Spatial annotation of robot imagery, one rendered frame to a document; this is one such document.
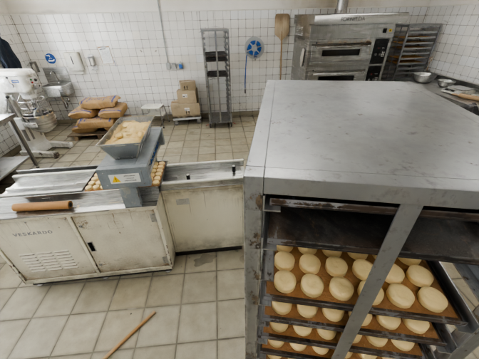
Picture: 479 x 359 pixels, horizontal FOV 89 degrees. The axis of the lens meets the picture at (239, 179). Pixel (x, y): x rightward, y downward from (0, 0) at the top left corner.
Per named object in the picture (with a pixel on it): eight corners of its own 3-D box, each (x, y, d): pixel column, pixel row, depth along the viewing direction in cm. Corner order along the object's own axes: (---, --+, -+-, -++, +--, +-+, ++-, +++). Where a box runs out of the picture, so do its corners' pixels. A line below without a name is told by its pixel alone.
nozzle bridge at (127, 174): (110, 209, 180) (94, 170, 162) (134, 161, 240) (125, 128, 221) (156, 206, 183) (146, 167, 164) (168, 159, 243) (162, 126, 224)
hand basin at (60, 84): (98, 105, 552) (79, 51, 492) (90, 111, 520) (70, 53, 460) (51, 107, 546) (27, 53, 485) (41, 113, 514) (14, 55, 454)
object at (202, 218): (175, 258, 246) (157, 185, 196) (179, 233, 274) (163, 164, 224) (245, 251, 252) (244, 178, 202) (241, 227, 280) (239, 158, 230)
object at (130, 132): (101, 154, 166) (98, 146, 163) (123, 125, 211) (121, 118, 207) (142, 152, 168) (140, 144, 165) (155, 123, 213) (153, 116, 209)
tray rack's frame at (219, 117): (208, 117, 575) (199, 28, 476) (229, 115, 581) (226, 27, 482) (209, 127, 523) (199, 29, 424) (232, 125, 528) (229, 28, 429)
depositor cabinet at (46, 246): (30, 290, 219) (-29, 221, 173) (67, 232, 279) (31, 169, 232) (174, 274, 230) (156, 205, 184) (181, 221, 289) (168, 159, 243)
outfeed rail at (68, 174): (15, 182, 213) (11, 176, 209) (17, 180, 216) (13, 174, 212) (244, 165, 230) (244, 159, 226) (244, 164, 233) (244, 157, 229)
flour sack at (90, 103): (78, 110, 474) (75, 102, 464) (85, 105, 508) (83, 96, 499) (118, 107, 485) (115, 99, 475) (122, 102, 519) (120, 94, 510)
